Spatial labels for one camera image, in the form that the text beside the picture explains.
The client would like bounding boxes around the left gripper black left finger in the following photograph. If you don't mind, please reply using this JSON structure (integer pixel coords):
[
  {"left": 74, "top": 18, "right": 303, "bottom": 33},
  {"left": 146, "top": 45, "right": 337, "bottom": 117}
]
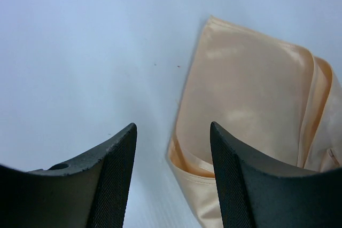
[{"left": 1, "top": 123, "right": 137, "bottom": 227}]

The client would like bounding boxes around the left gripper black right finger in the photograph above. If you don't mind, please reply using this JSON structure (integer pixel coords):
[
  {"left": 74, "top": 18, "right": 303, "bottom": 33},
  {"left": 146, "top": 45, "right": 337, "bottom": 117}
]
[{"left": 210, "top": 122, "right": 341, "bottom": 227}]

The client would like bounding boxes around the peach cloth napkin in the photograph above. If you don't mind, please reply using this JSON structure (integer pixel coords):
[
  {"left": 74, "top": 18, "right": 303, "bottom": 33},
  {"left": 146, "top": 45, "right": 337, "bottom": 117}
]
[{"left": 168, "top": 17, "right": 341, "bottom": 227}]

